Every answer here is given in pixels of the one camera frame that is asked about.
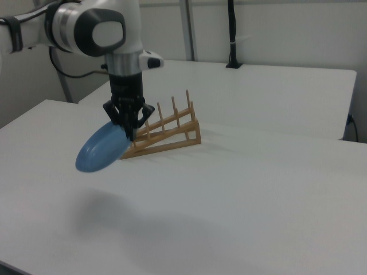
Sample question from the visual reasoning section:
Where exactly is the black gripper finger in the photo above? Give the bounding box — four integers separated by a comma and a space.
128, 103, 157, 142
102, 100, 130, 140

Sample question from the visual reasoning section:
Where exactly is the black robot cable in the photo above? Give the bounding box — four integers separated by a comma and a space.
49, 46, 110, 78

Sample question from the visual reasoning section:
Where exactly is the white zip tie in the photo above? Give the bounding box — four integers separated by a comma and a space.
230, 35, 252, 46

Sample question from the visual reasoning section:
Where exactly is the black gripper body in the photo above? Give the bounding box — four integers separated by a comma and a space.
108, 72, 146, 116

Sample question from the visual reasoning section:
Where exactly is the wooden plate rack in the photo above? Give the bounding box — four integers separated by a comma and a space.
119, 89, 202, 160

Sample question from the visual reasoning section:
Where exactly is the thin aluminium frame post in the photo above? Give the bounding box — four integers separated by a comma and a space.
54, 56, 73, 104

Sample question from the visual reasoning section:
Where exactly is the blue plate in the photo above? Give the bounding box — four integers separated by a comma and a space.
75, 120, 130, 174

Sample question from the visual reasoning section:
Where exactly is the wide aluminium frame post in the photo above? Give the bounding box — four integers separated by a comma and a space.
179, 0, 199, 62

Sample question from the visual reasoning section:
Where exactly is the black pole with clamp base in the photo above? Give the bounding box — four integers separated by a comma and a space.
225, 0, 244, 69

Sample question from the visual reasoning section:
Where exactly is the black wall cable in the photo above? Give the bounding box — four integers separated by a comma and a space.
347, 114, 360, 142

